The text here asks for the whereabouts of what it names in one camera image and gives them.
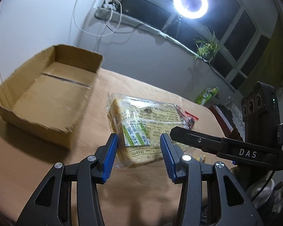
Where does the open cardboard box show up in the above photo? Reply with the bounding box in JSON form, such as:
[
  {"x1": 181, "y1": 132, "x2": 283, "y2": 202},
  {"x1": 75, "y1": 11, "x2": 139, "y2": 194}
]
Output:
[{"x1": 0, "y1": 44, "x2": 104, "y2": 150}]

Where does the green white carton box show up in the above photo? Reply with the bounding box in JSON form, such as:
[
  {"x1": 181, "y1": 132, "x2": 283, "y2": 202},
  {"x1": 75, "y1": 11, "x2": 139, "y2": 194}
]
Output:
[{"x1": 195, "y1": 87, "x2": 219, "y2": 106}]

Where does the peach fleece table blanket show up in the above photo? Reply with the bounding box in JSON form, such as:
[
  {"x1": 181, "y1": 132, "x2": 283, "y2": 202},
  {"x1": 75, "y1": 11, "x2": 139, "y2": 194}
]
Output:
[{"x1": 0, "y1": 69, "x2": 224, "y2": 225}]

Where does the white power strip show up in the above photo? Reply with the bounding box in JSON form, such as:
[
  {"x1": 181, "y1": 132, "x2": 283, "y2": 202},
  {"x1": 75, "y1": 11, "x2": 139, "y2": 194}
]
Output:
[{"x1": 102, "y1": 0, "x2": 121, "y2": 12}]

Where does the black cable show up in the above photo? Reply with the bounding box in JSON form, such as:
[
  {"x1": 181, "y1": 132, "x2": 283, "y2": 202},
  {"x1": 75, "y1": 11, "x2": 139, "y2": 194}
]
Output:
[{"x1": 249, "y1": 169, "x2": 277, "y2": 202}]

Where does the red chocolate cake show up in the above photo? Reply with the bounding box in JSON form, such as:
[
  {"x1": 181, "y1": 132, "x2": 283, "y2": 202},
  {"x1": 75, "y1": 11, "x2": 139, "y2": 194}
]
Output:
[{"x1": 178, "y1": 110, "x2": 199, "y2": 130}]

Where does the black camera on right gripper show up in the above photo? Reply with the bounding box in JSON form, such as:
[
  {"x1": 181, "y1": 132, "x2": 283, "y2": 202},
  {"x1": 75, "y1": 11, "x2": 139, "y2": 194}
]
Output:
[{"x1": 241, "y1": 81, "x2": 283, "y2": 150}]

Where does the white ring light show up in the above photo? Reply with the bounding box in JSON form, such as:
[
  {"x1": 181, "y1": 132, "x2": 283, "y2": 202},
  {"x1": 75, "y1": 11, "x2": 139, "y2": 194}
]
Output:
[{"x1": 173, "y1": 0, "x2": 208, "y2": 19}]

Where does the potted spider plant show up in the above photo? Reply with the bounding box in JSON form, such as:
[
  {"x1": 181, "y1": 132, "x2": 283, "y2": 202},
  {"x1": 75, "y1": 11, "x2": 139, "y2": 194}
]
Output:
[{"x1": 194, "y1": 31, "x2": 227, "y2": 62}]

